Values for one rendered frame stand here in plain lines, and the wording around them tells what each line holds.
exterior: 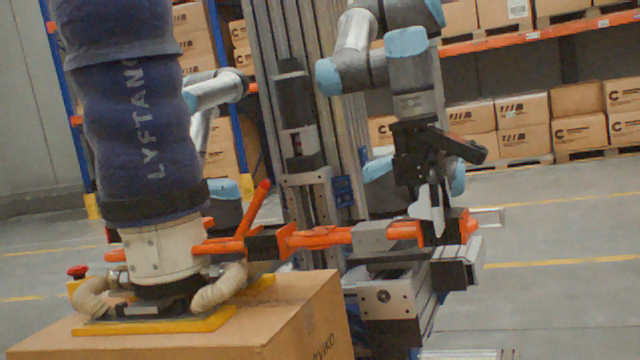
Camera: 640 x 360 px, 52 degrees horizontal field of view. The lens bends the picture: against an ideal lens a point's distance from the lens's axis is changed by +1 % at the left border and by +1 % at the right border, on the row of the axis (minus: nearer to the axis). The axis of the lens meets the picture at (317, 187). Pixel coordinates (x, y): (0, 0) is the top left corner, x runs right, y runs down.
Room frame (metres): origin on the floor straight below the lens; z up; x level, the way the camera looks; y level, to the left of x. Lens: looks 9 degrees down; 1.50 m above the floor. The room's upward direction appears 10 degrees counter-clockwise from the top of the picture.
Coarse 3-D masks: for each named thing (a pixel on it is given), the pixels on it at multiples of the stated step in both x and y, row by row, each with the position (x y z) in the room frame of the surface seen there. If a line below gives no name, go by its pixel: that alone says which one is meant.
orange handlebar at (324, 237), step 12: (204, 228) 1.57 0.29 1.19; (324, 228) 1.23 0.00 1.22; (336, 228) 1.23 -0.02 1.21; (348, 228) 1.22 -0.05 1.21; (396, 228) 1.14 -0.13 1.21; (408, 228) 1.13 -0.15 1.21; (468, 228) 1.09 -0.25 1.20; (204, 240) 1.35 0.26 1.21; (216, 240) 1.33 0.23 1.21; (228, 240) 1.32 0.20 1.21; (288, 240) 1.22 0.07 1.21; (300, 240) 1.21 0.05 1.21; (312, 240) 1.20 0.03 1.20; (324, 240) 1.19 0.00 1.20; (336, 240) 1.18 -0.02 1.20; (348, 240) 1.17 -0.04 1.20; (108, 252) 1.40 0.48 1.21; (120, 252) 1.38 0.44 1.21; (192, 252) 1.30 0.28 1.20; (204, 252) 1.29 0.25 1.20; (216, 252) 1.28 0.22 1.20; (228, 252) 1.28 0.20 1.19
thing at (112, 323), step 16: (176, 304) 1.24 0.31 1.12; (96, 320) 1.30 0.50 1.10; (112, 320) 1.28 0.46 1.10; (128, 320) 1.26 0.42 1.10; (144, 320) 1.24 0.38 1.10; (160, 320) 1.23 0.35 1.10; (176, 320) 1.21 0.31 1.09; (192, 320) 1.20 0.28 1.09; (208, 320) 1.18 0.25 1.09; (224, 320) 1.21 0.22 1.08; (80, 336) 1.29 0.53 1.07
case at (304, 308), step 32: (288, 288) 1.35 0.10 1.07; (320, 288) 1.32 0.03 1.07; (64, 320) 1.42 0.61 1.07; (256, 320) 1.18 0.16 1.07; (288, 320) 1.16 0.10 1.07; (320, 320) 1.29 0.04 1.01; (32, 352) 1.26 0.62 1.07; (64, 352) 1.23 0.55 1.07; (96, 352) 1.20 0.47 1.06; (128, 352) 1.17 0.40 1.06; (160, 352) 1.15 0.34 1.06; (192, 352) 1.12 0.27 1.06; (224, 352) 1.09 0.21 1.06; (256, 352) 1.07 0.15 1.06; (288, 352) 1.14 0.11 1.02; (320, 352) 1.26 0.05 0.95; (352, 352) 1.42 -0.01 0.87
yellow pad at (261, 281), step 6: (258, 276) 1.41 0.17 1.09; (264, 276) 1.41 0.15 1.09; (270, 276) 1.41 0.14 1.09; (210, 282) 1.43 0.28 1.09; (252, 282) 1.38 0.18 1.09; (258, 282) 1.38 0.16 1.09; (264, 282) 1.38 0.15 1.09; (270, 282) 1.40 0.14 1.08; (246, 288) 1.35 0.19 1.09; (252, 288) 1.34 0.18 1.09; (258, 288) 1.35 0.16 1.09; (264, 288) 1.37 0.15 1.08; (192, 294) 1.40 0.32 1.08; (234, 294) 1.36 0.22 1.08; (240, 294) 1.36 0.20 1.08; (246, 294) 1.35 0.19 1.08; (252, 294) 1.34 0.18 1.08; (132, 300) 1.47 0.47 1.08
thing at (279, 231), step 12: (252, 228) 1.29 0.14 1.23; (264, 228) 1.32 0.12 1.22; (276, 228) 1.30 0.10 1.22; (288, 228) 1.25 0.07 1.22; (252, 240) 1.23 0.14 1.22; (264, 240) 1.22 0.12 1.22; (276, 240) 1.22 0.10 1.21; (252, 252) 1.23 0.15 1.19; (264, 252) 1.22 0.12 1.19; (276, 252) 1.21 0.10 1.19; (288, 252) 1.24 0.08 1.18
